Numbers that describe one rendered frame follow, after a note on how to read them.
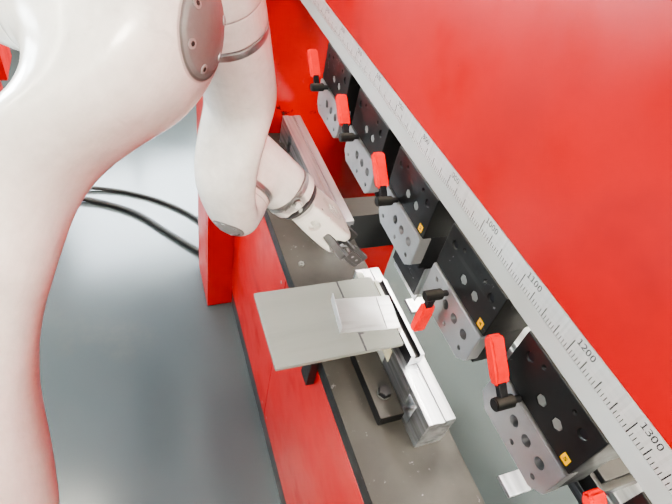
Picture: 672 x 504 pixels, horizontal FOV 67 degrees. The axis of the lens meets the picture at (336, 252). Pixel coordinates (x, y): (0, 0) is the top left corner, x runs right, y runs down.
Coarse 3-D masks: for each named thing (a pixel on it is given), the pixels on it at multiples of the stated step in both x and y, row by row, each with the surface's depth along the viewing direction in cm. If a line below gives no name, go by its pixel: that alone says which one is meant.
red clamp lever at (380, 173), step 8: (376, 152) 90; (376, 160) 89; (384, 160) 90; (376, 168) 89; (384, 168) 89; (376, 176) 89; (384, 176) 89; (376, 184) 90; (384, 184) 89; (384, 192) 90; (376, 200) 89; (384, 200) 89; (392, 200) 89
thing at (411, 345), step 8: (384, 280) 112; (384, 288) 111; (392, 296) 109; (392, 304) 109; (400, 312) 106; (400, 320) 106; (408, 328) 104; (400, 336) 102; (408, 336) 103; (408, 344) 101; (416, 344) 101; (408, 352) 100; (416, 352) 101; (408, 360) 100; (416, 360) 101
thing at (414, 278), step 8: (400, 264) 100; (400, 272) 102; (408, 272) 97; (416, 272) 94; (424, 272) 92; (408, 280) 97; (416, 280) 94; (424, 280) 94; (408, 288) 100; (416, 288) 95; (416, 296) 97
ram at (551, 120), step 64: (384, 0) 88; (448, 0) 71; (512, 0) 59; (576, 0) 51; (640, 0) 45; (384, 64) 90; (448, 64) 73; (512, 64) 61; (576, 64) 52; (640, 64) 46; (448, 128) 74; (512, 128) 62; (576, 128) 53; (640, 128) 46; (448, 192) 76; (512, 192) 63; (576, 192) 54; (640, 192) 47; (576, 256) 55; (640, 256) 48; (576, 320) 56; (640, 320) 49; (576, 384) 57; (640, 384) 49
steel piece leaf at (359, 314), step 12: (336, 300) 105; (348, 300) 106; (360, 300) 106; (372, 300) 107; (336, 312) 101; (348, 312) 103; (360, 312) 104; (372, 312) 104; (348, 324) 101; (360, 324) 102; (372, 324) 102; (384, 324) 103
